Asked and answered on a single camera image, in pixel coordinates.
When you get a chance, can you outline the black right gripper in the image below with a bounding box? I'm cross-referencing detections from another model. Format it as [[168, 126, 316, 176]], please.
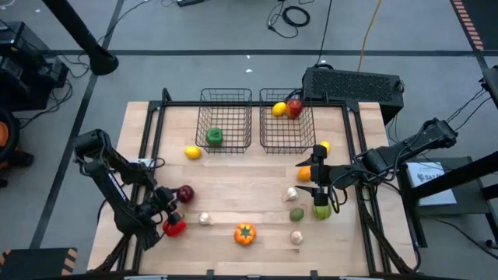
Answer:
[[294, 144, 351, 208]]

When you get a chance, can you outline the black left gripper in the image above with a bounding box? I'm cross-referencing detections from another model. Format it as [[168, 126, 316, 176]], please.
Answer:
[[149, 186, 183, 227]]

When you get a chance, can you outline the dark red plum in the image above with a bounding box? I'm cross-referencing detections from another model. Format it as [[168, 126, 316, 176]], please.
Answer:
[[177, 184, 195, 205]]

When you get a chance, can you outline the red bell pepper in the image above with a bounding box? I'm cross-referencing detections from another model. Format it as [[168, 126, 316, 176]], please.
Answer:
[[162, 215, 188, 239]]

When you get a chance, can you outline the light green vegetable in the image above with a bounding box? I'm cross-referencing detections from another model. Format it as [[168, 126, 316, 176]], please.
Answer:
[[313, 202, 333, 221]]

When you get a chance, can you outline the red apple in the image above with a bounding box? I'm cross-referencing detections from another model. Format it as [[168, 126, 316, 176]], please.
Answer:
[[286, 98, 304, 120]]

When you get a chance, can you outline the orange-red tomato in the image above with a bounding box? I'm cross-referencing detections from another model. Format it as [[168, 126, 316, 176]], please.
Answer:
[[233, 222, 258, 247]]

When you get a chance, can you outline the green bell pepper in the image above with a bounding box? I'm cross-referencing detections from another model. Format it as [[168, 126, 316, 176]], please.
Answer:
[[205, 127, 224, 147]]

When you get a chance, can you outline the white paper box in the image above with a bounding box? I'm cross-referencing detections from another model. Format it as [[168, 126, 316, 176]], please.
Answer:
[[406, 161, 458, 207]]

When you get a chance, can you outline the black stand beam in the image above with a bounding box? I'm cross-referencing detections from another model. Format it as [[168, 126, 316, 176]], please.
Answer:
[[410, 150, 498, 201]]

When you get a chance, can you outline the black orange striped ramp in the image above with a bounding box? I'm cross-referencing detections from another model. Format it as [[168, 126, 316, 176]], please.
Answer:
[[0, 247, 79, 280]]

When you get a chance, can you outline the orange and black vacuum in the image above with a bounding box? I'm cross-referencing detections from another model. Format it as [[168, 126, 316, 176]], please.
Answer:
[[0, 107, 35, 187]]

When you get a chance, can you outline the black monitor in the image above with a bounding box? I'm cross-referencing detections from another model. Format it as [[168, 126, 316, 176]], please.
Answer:
[[480, 65, 498, 110]]

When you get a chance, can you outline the black pole with base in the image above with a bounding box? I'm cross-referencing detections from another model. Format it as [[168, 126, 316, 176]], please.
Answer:
[[40, 0, 120, 77]]

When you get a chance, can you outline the black equipment cabinet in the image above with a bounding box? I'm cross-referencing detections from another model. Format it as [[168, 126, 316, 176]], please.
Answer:
[[0, 21, 70, 112]]

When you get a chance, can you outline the black orange striped mat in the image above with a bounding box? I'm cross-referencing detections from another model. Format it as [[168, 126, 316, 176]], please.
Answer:
[[450, 0, 498, 51]]

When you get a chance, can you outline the black wire basket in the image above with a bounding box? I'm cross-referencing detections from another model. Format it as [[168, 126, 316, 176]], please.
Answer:
[[259, 88, 317, 156], [195, 88, 253, 155]]

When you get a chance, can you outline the black hanging cable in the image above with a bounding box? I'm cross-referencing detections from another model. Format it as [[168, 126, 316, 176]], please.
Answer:
[[314, 0, 334, 68]]

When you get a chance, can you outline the yellow hanging cable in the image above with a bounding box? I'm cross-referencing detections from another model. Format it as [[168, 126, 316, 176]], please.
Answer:
[[356, 0, 384, 73]]

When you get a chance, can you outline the coiled black cable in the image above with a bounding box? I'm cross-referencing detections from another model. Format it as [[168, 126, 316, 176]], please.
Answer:
[[266, 0, 311, 40]]

